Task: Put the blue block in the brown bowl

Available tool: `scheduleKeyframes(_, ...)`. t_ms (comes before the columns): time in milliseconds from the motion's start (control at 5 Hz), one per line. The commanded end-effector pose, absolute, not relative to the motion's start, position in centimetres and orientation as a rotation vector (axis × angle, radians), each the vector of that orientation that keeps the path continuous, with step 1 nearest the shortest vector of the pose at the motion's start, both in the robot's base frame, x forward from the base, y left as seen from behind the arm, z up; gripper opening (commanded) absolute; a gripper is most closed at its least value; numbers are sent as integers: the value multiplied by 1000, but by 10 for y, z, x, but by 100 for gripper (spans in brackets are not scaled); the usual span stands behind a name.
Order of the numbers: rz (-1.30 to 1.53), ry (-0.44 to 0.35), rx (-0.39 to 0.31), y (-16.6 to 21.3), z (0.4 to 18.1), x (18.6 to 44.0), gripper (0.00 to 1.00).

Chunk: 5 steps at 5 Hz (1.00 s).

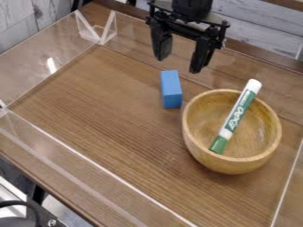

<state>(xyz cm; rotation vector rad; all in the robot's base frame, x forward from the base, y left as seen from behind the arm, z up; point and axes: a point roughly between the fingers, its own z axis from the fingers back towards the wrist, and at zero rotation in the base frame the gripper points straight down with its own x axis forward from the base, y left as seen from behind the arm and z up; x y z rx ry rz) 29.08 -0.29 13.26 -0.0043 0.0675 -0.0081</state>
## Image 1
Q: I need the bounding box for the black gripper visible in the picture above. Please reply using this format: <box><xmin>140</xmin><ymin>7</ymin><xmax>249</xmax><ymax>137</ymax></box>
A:
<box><xmin>145</xmin><ymin>0</ymin><xmax>230</xmax><ymax>74</ymax></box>

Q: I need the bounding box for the green white Expo marker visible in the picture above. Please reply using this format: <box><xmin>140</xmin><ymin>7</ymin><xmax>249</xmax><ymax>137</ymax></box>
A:
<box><xmin>208</xmin><ymin>79</ymin><xmax>261</xmax><ymax>154</ymax></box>

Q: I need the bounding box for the black metal table frame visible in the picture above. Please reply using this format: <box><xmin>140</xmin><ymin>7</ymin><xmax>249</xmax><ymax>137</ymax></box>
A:
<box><xmin>0</xmin><ymin>158</ymin><xmax>67</xmax><ymax>227</ymax></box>

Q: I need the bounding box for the brown wooden bowl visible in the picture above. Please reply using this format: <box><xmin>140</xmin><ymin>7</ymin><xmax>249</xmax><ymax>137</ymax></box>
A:
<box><xmin>182</xmin><ymin>89</ymin><xmax>281</xmax><ymax>175</ymax></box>

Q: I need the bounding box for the clear acrylic corner bracket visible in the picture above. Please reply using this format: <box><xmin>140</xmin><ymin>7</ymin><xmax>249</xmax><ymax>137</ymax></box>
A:
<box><xmin>74</xmin><ymin>11</ymin><xmax>117</xmax><ymax>45</ymax></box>

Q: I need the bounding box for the blue rectangular block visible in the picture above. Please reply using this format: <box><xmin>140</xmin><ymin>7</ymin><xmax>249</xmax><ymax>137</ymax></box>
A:
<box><xmin>161</xmin><ymin>70</ymin><xmax>182</xmax><ymax>109</ymax></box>

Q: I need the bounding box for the black cable bottom left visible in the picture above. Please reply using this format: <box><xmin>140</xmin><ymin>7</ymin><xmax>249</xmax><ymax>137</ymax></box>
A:
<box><xmin>0</xmin><ymin>200</ymin><xmax>42</xmax><ymax>227</ymax></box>

